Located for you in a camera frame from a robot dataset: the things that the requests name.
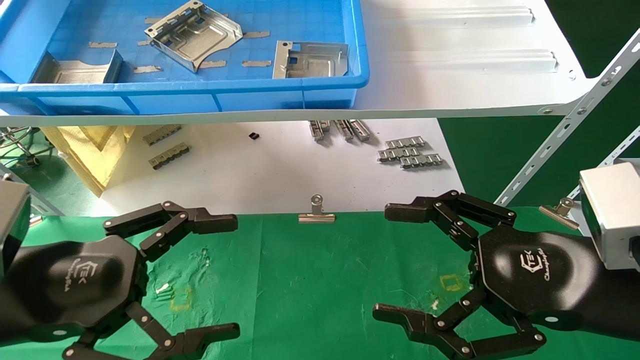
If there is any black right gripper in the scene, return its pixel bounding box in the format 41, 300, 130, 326
372, 190, 604, 360

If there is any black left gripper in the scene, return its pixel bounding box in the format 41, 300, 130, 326
5, 201, 241, 360

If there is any notched sheet metal bracket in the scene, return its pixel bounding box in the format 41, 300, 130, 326
144, 0, 244, 74

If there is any silver comb part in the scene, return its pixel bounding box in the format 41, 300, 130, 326
400, 153, 444, 169
377, 146, 420, 163
384, 136, 427, 150

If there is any dark grey comb part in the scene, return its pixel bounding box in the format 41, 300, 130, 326
149, 142, 191, 171
142, 125, 182, 147

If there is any green table cloth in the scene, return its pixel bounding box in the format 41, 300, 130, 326
0, 206, 640, 360

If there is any white lower board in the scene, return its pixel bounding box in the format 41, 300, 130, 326
92, 119, 468, 217

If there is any grey slotted angle bar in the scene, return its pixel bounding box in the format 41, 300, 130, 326
0, 165, 65, 217

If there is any yellow padded bag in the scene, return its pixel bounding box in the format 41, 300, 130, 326
41, 125, 137, 197

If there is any long slotted shelf angle bar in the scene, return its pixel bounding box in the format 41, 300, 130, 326
494, 29, 640, 207

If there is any white metal shelf board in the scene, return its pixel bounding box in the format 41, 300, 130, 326
0, 0, 596, 127

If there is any short slotted shelf angle bar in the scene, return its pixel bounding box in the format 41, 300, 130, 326
567, 126, 640, 201

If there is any folded sheet metal part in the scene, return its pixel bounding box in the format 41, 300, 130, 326
30, 50, 124, 85

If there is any blue plastic tray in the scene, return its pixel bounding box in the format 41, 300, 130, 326
0, 0, 371, 116

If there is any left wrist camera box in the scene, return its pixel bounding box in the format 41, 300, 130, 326
0, 180, 32, 276

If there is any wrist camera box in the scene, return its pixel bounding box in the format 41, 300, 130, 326
0, 180, 32, 276
579, 161, 640, 271

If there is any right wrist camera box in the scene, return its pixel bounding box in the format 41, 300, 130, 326
579, 161, 640, 271

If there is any metal wire rack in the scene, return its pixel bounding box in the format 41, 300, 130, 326
0, 126, 42, 167

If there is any flat sheet metal bracket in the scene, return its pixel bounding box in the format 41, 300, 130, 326
272, 41, 350, 80

